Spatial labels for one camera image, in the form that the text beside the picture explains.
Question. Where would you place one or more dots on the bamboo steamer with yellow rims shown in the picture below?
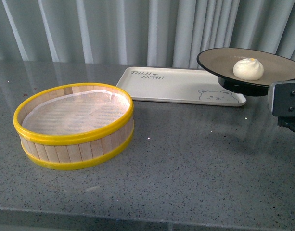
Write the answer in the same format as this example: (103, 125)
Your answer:
(77, 151)

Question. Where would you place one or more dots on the white steamer liner paper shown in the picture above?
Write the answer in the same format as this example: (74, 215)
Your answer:
(76, 113)

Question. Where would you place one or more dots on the brown plate with black rim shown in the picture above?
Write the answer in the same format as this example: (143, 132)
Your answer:
(220, 62)

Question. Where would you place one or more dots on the grey camera mount block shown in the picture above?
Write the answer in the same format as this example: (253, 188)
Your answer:
(281, 99)

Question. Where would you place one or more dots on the white steamed bun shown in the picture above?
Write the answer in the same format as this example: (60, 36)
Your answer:
(249, 69)

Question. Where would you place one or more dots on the cream bear tray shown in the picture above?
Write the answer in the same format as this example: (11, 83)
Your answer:
(177, 86)

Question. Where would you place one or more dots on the grey pleated curtain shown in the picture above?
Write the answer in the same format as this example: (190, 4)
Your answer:
(165, 33)

